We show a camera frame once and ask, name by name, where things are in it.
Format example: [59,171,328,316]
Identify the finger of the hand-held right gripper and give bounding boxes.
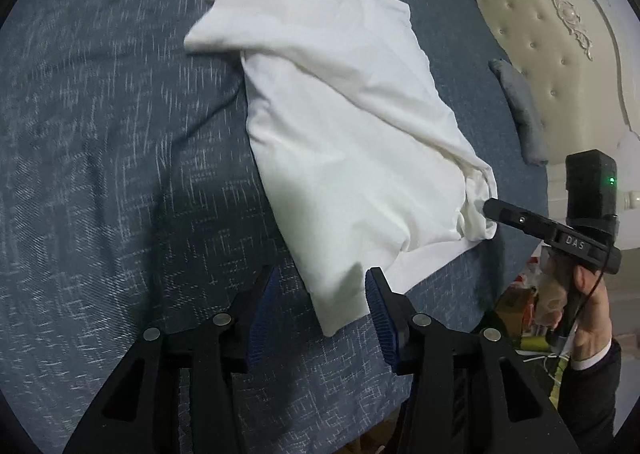
[481,198,557,245]

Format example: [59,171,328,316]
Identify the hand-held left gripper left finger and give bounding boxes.
[62,264,282,454]

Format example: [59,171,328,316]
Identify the person's right hand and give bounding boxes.
[536,258,614,363]

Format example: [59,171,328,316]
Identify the small grey cloth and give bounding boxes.
[488,58,550,165]

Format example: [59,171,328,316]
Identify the cream tufted headboard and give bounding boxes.
[452,0,640,255]

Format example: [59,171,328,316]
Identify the white polo shirt black trim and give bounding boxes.
[184,0,498,337]

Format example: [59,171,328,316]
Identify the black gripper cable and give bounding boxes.
[572,254,610,335]

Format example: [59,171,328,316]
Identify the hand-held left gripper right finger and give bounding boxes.
[364,266,581,454]

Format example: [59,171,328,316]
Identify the person's right forearm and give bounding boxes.
[557,338,623,454]

